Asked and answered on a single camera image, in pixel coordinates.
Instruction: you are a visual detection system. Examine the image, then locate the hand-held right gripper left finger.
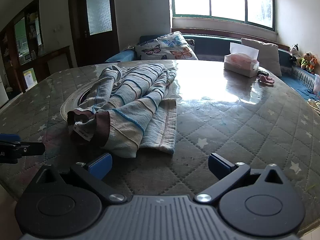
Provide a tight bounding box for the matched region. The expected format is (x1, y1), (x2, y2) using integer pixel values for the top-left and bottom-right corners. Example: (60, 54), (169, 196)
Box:
(32, 152), (127, 203)

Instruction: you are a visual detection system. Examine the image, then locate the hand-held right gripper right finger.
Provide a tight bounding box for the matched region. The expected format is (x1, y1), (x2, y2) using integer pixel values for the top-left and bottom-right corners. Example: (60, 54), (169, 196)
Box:
(195, 152), (288, 204)

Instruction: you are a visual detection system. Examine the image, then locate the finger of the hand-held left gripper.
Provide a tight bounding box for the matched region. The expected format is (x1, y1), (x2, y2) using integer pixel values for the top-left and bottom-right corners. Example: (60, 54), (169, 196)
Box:
(0, 134), (46, 158)

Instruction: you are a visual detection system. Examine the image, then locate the striped blue beige towel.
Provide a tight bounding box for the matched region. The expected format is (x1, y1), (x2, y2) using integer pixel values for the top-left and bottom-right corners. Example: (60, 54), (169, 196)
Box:
(67, 64), (178, 158)

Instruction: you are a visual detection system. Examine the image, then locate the white appliance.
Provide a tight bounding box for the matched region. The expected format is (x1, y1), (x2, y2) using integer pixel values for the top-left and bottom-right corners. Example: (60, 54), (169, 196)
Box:
(0, 72), (9, 101)

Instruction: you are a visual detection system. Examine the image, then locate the round built-in stove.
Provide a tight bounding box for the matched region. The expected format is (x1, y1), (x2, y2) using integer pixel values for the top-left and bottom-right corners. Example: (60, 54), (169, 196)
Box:
(60, 81), (118, 125)

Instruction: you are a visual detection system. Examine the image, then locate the dark wooden cabinet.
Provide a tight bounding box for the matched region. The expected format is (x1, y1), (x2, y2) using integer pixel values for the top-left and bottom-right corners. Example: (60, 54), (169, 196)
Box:
(0, 0), (73, 100)

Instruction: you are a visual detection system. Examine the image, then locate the pink scrunchie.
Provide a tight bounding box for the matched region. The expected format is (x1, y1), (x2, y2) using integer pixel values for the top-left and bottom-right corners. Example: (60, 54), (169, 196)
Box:
(258, 75), (275, 85)

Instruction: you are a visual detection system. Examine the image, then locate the white tissue pack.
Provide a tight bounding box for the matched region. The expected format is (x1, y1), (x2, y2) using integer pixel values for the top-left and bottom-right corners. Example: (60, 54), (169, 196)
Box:
(223, 42), (260, 77)

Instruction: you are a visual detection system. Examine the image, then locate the cream crumpled cloth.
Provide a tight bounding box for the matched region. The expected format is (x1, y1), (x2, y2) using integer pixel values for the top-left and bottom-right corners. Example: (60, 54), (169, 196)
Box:
(307, 91), (320, 110)

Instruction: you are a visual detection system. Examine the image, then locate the blue sofa bench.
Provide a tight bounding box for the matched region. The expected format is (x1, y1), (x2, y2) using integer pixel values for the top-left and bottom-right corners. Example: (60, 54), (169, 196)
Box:
(105, 31), (320, 105)

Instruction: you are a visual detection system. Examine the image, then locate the plain grey pillow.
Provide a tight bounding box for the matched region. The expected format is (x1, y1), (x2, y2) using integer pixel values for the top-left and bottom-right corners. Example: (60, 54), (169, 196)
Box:
(241, 38), (283, 77)

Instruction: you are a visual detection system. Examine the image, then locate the dark door frosted glass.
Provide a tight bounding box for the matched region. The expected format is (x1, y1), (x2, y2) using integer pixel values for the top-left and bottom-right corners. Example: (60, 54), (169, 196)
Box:
(67, 0), (120, 68)

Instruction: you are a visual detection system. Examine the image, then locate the clear plastic container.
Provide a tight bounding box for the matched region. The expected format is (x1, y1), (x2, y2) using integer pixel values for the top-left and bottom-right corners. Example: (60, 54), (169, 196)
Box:
(312, 74), (320, 94)

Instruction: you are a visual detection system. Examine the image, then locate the butterfly print pillow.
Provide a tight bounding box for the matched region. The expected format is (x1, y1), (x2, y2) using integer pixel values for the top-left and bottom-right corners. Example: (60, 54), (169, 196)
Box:
(134, 31), (199, 61)

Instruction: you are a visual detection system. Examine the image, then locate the cow plush toy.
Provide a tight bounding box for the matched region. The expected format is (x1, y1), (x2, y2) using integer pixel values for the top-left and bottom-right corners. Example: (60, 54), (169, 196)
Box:
(289, 44), (302, 65)

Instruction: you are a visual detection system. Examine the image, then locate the orange plush toy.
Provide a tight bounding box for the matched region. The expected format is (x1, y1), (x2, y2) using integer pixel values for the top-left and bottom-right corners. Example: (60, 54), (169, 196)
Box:
(309, 57), (319, 74)

